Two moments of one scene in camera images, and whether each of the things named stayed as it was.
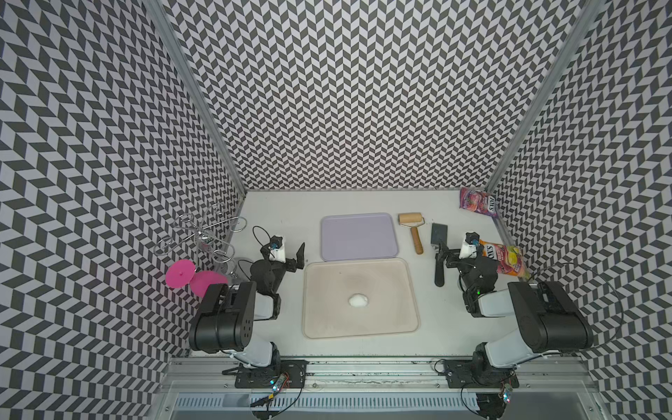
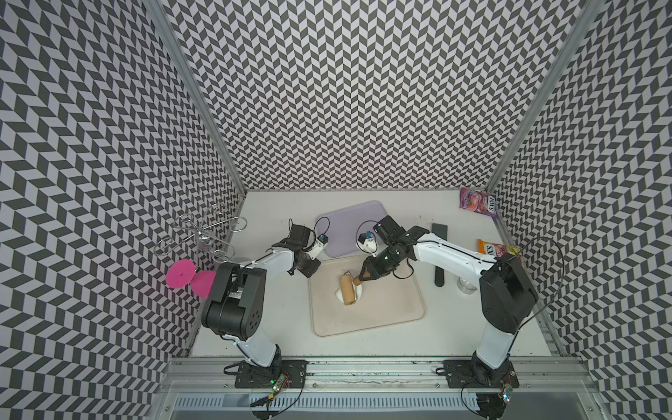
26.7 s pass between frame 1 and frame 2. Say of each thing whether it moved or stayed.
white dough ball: moved
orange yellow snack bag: stayed
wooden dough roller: moved
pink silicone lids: stayed
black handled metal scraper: stayed
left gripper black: moved
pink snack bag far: stayed
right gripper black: moved
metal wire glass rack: stayed
